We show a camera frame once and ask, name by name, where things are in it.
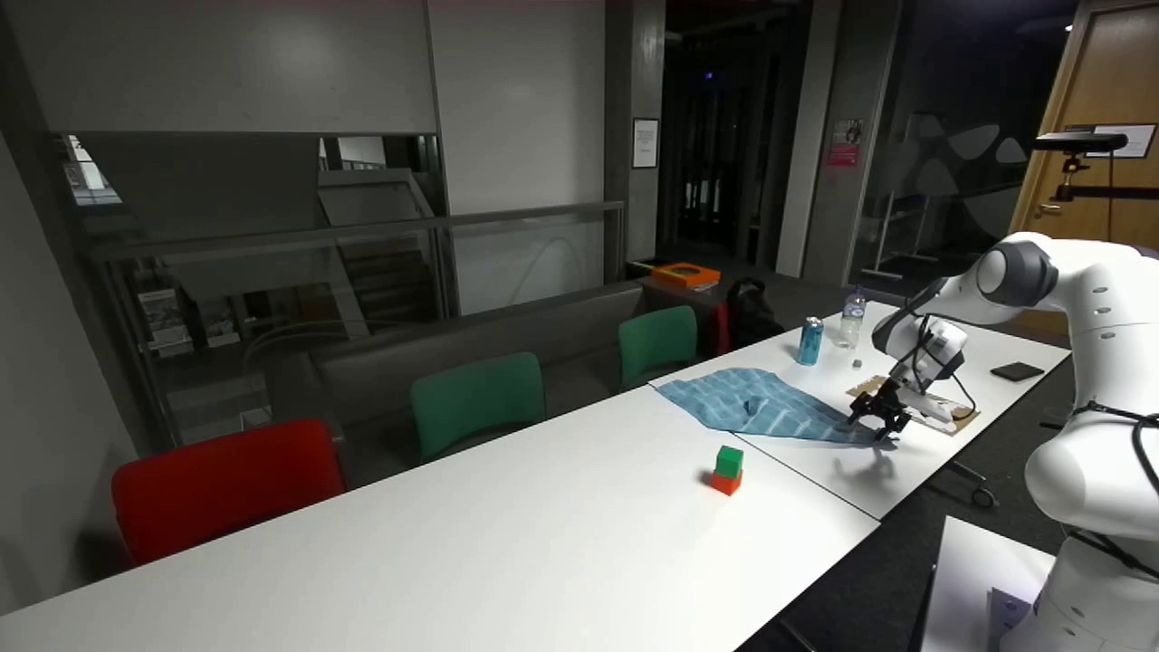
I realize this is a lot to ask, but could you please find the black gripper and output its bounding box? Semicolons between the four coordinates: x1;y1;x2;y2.
853;380;910;451

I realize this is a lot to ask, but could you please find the blue checkered towel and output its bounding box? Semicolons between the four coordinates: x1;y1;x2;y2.
659;371;877;445

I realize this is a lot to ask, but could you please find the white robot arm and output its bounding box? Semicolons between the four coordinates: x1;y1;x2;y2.
853;231;1159;652

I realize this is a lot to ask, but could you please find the green block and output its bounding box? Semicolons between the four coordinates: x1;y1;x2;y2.
715;445;744;477

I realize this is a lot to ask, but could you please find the red block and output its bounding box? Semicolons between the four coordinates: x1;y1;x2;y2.
705;473;744;495

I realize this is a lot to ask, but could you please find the clear plastic bottle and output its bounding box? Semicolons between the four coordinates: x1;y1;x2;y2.
836;294;865;347

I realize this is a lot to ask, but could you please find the black phone on table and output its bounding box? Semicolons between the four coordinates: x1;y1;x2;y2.
988;363;1045;380

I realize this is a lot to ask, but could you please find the orange box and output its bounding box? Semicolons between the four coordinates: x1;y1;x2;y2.
653;260;722;294

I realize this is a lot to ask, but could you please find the far green chair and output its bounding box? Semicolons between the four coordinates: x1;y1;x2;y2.
621;306;698;383

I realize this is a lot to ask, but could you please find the green chair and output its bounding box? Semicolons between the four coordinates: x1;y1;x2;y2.
621;306;698;383
408;352;548;456

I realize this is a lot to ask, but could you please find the near green chair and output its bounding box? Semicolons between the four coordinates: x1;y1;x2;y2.
408;352;548;456

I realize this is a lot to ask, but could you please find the red chair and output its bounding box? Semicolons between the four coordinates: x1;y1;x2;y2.
111;421;345;564

